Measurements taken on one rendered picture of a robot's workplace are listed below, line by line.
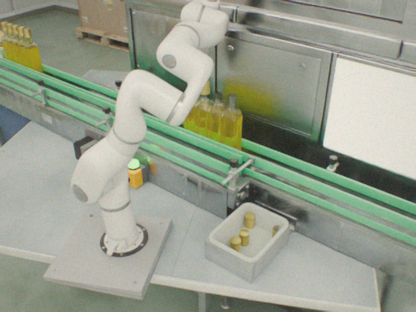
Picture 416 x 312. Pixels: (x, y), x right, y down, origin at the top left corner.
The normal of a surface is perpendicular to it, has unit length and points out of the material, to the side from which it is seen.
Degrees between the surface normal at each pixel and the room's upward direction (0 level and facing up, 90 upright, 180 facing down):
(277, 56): 91
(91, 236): 3
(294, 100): 90
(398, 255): 90
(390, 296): 90
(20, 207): 0
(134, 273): 3
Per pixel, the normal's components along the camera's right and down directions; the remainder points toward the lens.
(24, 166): 0.00, -0.84
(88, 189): -0.37, 0.59
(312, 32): -0.61, 0.44
